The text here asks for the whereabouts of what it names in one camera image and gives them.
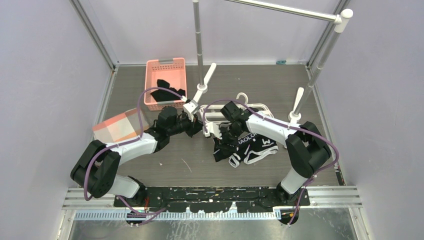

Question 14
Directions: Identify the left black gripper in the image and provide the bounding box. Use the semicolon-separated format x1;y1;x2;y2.
167;112;204;138

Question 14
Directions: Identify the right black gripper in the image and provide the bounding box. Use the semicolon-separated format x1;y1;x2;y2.
214;124;244;156

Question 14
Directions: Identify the white clip hanger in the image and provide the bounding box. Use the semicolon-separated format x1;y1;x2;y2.
198;92;274;125

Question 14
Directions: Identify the black boxer briefs white trim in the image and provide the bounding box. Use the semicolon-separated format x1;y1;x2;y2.
213;133;279;168

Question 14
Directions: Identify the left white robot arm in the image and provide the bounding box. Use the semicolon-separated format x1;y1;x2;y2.
70;106;203;207

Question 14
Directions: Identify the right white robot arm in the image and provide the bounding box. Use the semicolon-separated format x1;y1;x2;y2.
219;101;332;206

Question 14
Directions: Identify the small teal clip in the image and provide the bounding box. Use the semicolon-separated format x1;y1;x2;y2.
276;60;287;65

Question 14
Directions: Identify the black garment in basket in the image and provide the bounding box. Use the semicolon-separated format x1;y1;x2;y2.
150;79;186;102

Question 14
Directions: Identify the pink plastic basket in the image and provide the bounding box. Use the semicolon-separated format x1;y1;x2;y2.
144;57;187;111

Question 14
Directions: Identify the pink checked cloth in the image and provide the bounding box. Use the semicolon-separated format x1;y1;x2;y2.
92;108;141;143

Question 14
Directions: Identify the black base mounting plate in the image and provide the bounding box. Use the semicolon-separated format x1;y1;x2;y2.
128;186;299;213

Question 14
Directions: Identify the silver clothes rack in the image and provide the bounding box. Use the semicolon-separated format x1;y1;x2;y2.
192;0;354;124

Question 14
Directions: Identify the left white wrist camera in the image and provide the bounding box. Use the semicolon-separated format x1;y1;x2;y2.
183;99;199;122

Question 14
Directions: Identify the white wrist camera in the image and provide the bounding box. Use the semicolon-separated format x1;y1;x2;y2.
183;99;199;122
203;121;222;140

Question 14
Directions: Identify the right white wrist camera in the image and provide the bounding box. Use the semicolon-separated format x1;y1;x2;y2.
203;121;222;140

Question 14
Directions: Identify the aluminium frame post right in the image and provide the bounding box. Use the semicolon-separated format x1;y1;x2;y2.
306;0;350;70

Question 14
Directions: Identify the aluminium frame post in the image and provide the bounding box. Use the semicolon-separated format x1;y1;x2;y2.
306;0;350;70
70;0;120;70

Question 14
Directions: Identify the aluminium frame post left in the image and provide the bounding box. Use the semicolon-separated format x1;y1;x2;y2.
70;0;120;70

